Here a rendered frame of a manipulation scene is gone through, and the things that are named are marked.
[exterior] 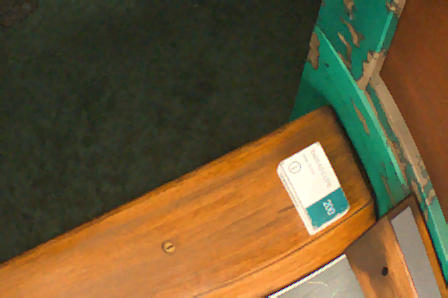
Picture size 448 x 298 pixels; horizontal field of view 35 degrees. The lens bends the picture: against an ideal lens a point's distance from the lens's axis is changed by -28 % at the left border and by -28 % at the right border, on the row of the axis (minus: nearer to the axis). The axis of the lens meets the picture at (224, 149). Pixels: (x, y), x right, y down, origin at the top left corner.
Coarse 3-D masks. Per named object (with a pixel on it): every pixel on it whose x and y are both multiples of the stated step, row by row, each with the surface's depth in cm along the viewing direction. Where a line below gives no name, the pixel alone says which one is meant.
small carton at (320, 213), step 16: (288, 160) 67; (304, 160) 67; (320, 160) 67; (288, 176) 67; (304, 176) 67; (320, 176) 67; (336, 176) 67; (304, 192) 66; (320, 192) 66; (336, 192) 66; (304, 208) 66; (320, 208) 66; (336, 208) 66; (304, 224) 67; (320, 224) 65
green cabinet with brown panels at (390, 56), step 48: (336, 0) 57; (384, 0) 48; (432, 0) 43; (336, 48) 64; (384, 48) 55; (432, 48) 47; (384, 96) 60; (432, 96) 51; (432, 144) 55; (432, 192) 57; (432, 240) 58
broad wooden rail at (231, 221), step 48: (288, 144) 69; (336, 144) 70; (192, 192) 68; (240, 192) 68; (288, 192) 68; (48, 240) 66; (96, 240) 66; (144, 240) 66; (192, 240) 67; (240, 240) 67; (288, 240) 67; (336, 240) 68; (0, 288) 63; (48, 288) 64; (96, 288) 64; (144, 288) 65; (192, 288) 65; (240, 288) 66
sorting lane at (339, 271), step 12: (336, 264) 69; (348, 264) 69; (312, 276) 68; (324, 276) 69; (336, 276) 69; (348, 276) 69; (288, 288) 68; (300, 288) 68; (312, 288) 68; (324, 288) 68; (336, 288) 68; (348, 288) 68; (360, 288) 68
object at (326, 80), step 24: (312, 48) 69; (312, 72) 72; (336, 72) 66; (312, 96) 76; (336, 96) 70; (360, 96) 64; (360, 120) 66; (360, 144) 69; (384, 144) 62; (384, 168) 65; (384, 192) 67; (408, 192) 61
